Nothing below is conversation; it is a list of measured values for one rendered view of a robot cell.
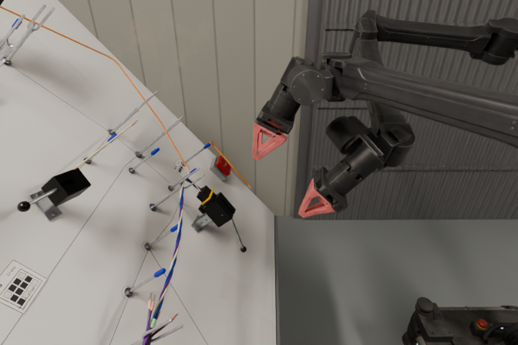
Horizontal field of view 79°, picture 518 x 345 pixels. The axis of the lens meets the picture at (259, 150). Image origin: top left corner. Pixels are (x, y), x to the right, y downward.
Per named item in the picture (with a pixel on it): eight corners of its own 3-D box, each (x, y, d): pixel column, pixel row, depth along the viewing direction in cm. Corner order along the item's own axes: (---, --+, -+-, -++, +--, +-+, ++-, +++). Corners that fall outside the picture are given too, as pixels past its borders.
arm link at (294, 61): (319, 62, 60) (293, 49, 59) (327, 69, 54) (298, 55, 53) (301, 95, 63) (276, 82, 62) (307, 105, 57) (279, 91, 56)
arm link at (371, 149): (382, 155, 57) (392, 161, 61) (359, 129, 61) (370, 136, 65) (354, 179, 60) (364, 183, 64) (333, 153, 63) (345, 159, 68)
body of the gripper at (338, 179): (317, 191, 60) (345, 166, 58) (316, 171, 70) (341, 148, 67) (341, 213, 61) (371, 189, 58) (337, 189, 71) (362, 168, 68)
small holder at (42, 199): (-12, 212, 40) (16, 184, 38) (48, 188, 49) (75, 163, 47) (10, 240, 41) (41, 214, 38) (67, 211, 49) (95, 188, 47)
